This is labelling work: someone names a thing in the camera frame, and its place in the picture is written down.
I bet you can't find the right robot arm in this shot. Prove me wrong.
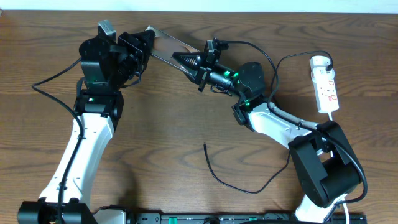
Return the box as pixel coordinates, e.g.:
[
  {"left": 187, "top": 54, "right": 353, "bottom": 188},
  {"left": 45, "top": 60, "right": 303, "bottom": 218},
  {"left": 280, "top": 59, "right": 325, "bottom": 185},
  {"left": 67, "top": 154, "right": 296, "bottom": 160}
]
[{"left": 172, "top": 39, "right": 368, "bottom": 223}]

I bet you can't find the black charger cable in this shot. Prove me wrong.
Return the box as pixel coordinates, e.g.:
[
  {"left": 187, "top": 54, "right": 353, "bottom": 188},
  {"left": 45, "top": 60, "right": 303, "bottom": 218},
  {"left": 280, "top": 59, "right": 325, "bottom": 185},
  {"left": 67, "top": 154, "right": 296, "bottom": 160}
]
[{"left": 203, "top": 50, "right": 334, "bottom": 195}]

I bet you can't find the black mounting rail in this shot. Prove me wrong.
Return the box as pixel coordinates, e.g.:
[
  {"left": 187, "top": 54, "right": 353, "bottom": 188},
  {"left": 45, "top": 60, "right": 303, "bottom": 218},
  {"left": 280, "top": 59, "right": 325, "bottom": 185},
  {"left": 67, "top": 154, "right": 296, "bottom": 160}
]
[{"left": 102, "top": 212, "right": 368, "bottom": 224}]

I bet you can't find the white USB charger adapter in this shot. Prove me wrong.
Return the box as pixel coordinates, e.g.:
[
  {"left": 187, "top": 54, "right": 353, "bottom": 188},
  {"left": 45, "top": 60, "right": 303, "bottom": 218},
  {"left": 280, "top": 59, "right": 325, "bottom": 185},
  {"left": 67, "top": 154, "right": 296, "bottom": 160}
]
[{"left": 310, "top": 55, "right": 335, "bottom": 79}]

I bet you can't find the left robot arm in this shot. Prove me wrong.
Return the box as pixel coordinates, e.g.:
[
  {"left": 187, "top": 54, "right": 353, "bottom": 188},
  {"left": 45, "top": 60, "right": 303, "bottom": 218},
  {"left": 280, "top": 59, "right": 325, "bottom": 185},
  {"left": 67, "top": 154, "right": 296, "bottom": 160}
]
[{"left": 17, "top": 27, "right": 155, "bottom": 223}]

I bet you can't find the white power strip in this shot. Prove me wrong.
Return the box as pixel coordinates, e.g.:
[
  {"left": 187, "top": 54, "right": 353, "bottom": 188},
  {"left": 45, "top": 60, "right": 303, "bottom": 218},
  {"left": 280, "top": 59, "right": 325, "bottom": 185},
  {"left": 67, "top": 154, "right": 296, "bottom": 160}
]
[{"left": 311, "top": 67, "right": 339, "bottom": 114}]

